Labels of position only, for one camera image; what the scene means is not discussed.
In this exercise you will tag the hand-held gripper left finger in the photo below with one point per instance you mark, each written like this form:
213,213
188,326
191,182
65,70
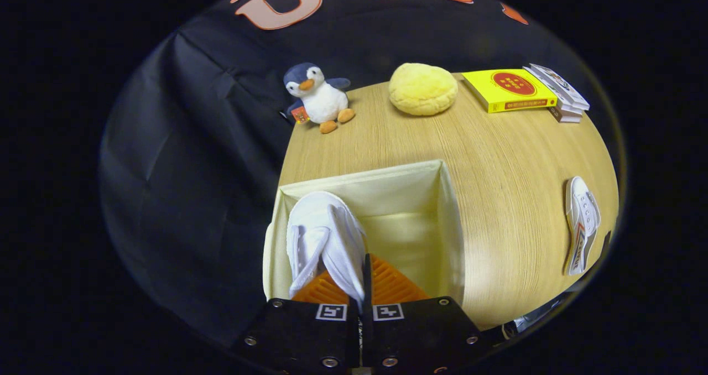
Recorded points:
298,331

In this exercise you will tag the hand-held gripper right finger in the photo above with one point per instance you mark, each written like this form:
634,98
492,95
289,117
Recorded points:
366,286

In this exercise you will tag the yellow plush bun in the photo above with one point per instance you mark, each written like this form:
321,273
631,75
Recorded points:
423,90

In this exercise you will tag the brown book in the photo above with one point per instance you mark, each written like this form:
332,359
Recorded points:
565,117

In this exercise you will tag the beige fabric storage box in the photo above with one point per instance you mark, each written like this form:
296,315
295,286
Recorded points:
398,198

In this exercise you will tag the yellow book with red circle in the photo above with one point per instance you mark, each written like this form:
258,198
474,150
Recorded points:
506,87

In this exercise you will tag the plush penguin toy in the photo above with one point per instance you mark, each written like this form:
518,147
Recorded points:
321,101

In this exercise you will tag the white canvas shoe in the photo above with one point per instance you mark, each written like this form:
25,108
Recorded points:
582,220
326,231

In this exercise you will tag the white illustrated book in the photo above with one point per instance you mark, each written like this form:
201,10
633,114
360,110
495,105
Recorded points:
558,84

